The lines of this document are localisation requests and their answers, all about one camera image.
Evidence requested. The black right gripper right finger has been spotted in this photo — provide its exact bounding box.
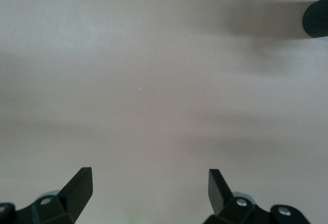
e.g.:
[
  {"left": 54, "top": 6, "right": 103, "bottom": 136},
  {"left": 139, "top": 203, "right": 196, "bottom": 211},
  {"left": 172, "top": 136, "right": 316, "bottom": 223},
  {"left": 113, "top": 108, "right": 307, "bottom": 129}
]
[{"left": 203, "top": 168, "right": 311, "bottom": 224}]

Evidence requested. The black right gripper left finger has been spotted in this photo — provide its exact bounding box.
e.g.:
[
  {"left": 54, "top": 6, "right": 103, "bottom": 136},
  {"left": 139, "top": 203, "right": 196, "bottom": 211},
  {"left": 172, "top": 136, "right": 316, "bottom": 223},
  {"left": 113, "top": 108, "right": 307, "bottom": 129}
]
[{"left": 0, "top": 167, "right": 93, "bottom": 224}]

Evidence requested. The black ribbed cylinder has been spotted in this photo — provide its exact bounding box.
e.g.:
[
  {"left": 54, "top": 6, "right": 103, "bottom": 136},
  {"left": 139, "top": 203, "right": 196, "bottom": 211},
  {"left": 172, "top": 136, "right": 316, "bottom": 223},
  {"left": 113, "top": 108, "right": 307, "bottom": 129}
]
[{"left": 302, "top": 0, "right": 328, "bottom": 39}]

